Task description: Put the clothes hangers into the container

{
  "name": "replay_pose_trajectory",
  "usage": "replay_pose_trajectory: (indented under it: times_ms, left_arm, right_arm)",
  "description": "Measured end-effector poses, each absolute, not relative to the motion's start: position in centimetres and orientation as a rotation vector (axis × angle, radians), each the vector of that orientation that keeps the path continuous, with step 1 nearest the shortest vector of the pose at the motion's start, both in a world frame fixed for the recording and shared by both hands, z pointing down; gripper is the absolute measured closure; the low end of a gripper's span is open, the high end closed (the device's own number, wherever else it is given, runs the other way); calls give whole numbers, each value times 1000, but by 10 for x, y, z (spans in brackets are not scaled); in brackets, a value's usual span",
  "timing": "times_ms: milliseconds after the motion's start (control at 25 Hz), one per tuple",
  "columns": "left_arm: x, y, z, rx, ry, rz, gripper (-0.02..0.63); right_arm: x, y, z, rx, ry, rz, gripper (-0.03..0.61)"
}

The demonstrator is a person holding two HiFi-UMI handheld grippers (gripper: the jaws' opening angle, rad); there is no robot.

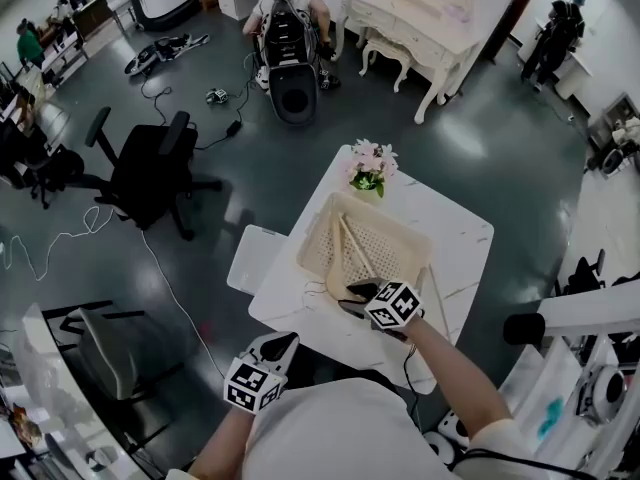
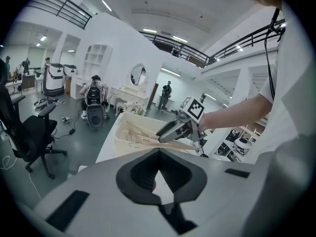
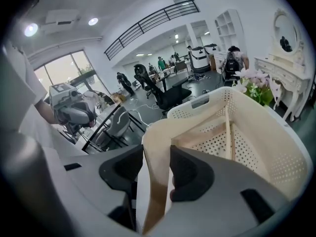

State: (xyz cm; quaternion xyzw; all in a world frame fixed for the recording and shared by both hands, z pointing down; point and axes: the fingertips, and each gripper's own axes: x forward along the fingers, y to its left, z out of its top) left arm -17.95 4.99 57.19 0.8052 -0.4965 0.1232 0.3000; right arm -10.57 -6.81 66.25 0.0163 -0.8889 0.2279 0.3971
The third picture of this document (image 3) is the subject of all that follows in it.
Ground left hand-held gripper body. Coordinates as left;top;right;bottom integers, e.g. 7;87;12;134
48;82;97;130

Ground white ceiling air conditioner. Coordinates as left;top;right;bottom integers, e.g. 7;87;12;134
40;8;81;36

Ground person's white shirt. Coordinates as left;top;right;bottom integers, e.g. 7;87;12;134
0;40;87;158

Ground black office chair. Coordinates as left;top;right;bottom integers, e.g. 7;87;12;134
133;64;193;116

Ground grey chair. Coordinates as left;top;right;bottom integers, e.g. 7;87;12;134
95;106;146;150

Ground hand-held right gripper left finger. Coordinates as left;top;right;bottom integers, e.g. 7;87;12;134
59;144;145;233

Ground black mezzanine railing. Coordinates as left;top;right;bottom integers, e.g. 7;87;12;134
103;0;200;61

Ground pink potted flowers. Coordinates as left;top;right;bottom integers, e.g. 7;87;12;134
232;68;278;107

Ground large window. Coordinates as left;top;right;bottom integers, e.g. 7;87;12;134
33;50;109;96

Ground white bookshelf cabinet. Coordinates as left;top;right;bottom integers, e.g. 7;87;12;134
214;8;247;59

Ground cream plastic basket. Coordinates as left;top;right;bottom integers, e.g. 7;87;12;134
165;86;315;203

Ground white floor cable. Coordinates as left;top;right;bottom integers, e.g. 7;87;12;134
118;102;163;128

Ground white black service robot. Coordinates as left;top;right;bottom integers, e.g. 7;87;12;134
204;43;219;55
189;46;210;73

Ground white dressing table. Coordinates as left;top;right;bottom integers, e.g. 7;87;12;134
253;54;312;123

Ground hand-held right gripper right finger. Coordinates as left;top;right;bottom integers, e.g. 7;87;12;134
167;144;290;237

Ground wooden clothes hanger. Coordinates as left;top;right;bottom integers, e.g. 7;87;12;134
142;102;237;235
172;122;232;158

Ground brown wooden cabinet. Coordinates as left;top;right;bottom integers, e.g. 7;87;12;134
208;54;217;71

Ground person's left forearm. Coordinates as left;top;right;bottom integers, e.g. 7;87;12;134
34;99;60;125

